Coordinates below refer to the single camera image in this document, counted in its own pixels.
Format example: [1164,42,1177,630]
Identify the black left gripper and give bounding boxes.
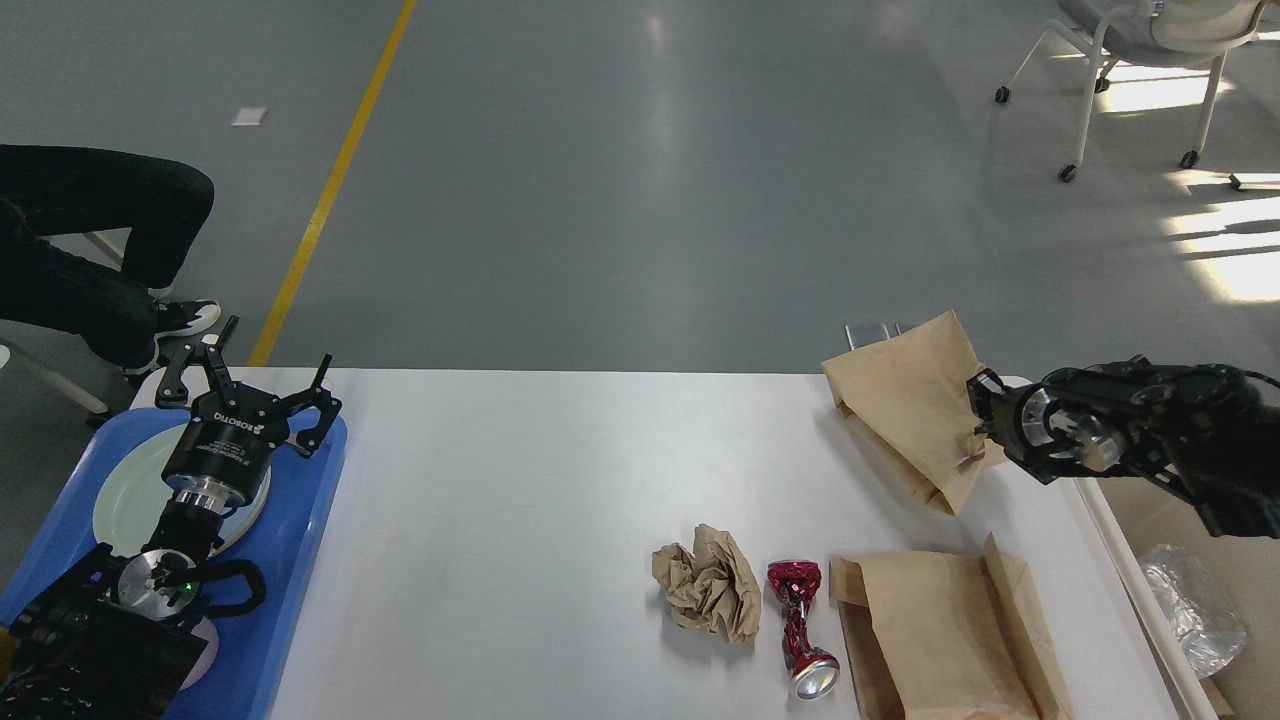
[155,315,343,511]

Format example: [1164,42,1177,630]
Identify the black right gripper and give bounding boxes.
[966,368,1101,486]

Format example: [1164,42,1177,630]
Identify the brown paper bag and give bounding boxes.
[828,537,1075,719]
[820,310,1006,516]

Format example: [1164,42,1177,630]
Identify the green plate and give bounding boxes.
[93,425,247,556]

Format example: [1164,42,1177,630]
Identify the crushed red soda can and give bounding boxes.
[767,560,841,701]

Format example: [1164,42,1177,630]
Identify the aluminium foil tray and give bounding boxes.
[1137,544,1252,679]

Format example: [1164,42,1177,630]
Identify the brown paper ball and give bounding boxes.
[650,523,763,644]

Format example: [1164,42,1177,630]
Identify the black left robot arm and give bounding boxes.
[3,331,346,719]

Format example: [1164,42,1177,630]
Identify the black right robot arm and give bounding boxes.
[966,355,1279,539]

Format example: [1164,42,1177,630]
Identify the black green sneaker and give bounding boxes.
[122,299,221,382]

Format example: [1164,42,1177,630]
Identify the blue plastic tray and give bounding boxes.
[1,407,347,719]

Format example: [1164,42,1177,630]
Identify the grey floor outlet plate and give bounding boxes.
[844,322,922,350]

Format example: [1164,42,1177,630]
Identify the white plastic bin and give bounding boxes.
[1075,478,1279,719]

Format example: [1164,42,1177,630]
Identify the person leg dark jeans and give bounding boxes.
[1,143,215,369]

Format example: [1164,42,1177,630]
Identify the white office chair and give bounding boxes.
[995,1,1270,184]

